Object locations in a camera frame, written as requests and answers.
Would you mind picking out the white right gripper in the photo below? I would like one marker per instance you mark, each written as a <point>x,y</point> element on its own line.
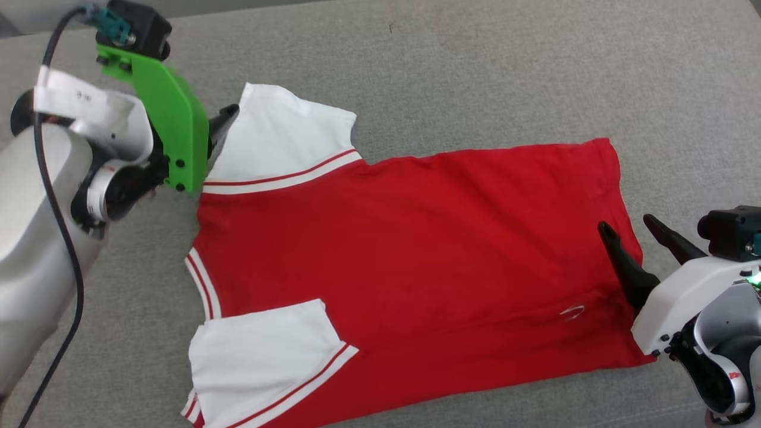
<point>684,297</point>

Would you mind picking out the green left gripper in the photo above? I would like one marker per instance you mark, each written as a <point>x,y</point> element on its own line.
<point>172,125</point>

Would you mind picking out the red and white jersey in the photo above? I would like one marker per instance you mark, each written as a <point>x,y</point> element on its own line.
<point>416,238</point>

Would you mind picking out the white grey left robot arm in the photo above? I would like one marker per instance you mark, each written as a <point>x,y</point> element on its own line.
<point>35,238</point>

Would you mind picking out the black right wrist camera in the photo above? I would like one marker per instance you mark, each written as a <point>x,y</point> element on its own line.
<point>731,232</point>

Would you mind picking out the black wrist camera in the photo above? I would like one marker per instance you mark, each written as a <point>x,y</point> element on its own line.
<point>140,27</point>
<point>731,232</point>

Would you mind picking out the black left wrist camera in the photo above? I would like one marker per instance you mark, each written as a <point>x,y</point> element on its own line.
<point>140,27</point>

